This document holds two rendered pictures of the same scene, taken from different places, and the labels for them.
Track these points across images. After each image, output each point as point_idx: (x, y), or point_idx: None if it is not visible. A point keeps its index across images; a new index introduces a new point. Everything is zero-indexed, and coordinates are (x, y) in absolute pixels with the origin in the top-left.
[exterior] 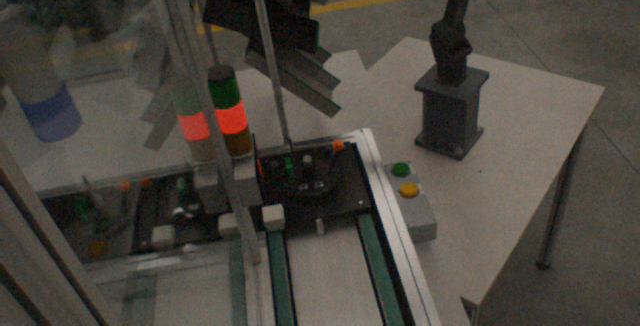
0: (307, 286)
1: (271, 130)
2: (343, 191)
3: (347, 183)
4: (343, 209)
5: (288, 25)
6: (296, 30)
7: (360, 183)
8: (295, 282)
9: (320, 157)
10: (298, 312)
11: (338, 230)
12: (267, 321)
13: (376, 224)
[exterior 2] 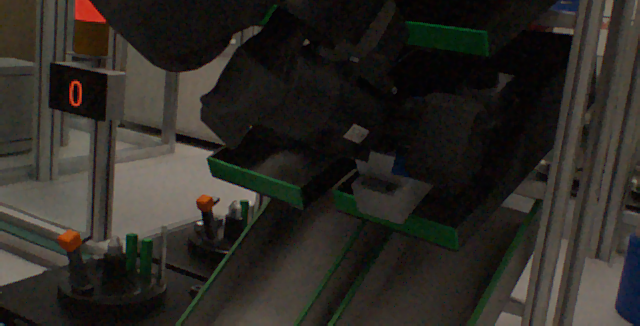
0: (19, 268)
1: None
2: (42, 297)
3: (45, 305)
4: (20, 282)
5: (330, 159)
6: (306, 167)
7: (20, 310)
8: (38, 267)
9: (123, 300)
10: (9, 254)
11: None
12: (26, 216)
13: None
